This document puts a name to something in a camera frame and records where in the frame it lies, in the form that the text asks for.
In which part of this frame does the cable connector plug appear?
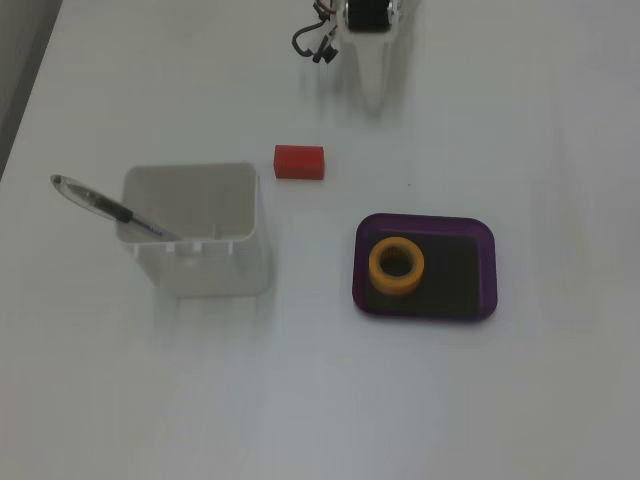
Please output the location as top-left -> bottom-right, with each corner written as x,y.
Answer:
312,39 -> 340,65

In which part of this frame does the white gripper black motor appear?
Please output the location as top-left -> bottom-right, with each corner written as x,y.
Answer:
341,0 -> 404,107

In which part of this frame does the yellow tape roll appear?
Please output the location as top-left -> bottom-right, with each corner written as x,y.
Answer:
368,236 -> 426,296

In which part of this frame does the black cable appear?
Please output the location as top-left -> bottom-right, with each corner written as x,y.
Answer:
291,18 -> 335,57

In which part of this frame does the purple tray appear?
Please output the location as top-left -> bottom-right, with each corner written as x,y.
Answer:
351,213 -> 500,320

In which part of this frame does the white plastic container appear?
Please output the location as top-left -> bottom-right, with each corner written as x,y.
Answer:
116,161 -> 274,300

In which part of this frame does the clear black pen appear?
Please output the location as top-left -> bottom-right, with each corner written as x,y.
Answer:
49,173 -> 184,242

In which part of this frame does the red block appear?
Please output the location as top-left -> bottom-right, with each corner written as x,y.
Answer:
273,144 -> 326,181

